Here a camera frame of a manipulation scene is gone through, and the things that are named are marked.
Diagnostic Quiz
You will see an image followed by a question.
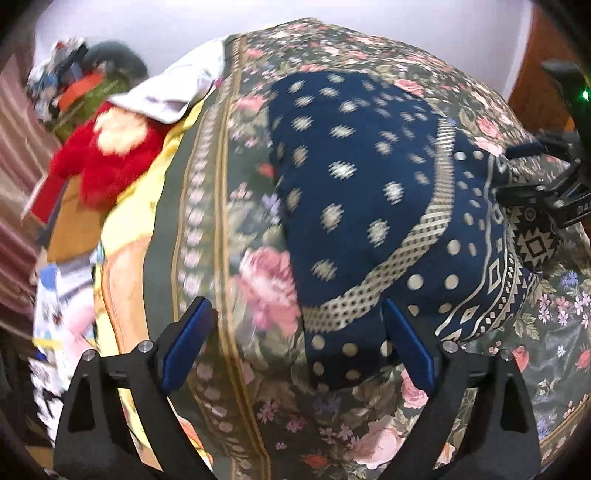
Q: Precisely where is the navy patterned hooded sweater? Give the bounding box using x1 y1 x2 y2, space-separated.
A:
269 72 559 390

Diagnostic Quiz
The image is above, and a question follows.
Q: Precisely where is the pile of clutter clothes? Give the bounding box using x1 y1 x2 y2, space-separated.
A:
26 37 88 123

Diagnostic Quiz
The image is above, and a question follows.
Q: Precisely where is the brown wooden wardrobe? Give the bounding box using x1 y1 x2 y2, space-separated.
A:
509 6 578 132

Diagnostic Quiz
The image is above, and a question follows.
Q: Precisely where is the yellow blanket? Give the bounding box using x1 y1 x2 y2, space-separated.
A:
94 98 219 471

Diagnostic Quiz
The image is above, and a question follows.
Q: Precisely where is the green floral bedspread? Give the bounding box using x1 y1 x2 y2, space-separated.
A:
143 19 590 479

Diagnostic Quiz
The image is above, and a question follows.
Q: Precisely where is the red plush toy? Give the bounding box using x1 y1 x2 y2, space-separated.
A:
30 101 172 225

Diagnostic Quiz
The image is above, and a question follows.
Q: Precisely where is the striped pink curtain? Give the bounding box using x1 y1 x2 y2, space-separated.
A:
1 46 59 335

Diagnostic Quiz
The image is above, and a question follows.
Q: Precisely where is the white cloth on bed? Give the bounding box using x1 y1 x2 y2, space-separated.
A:
108 37 225 124

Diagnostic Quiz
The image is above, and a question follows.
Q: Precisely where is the grey pillow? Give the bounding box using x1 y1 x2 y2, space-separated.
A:
82 40 148 84

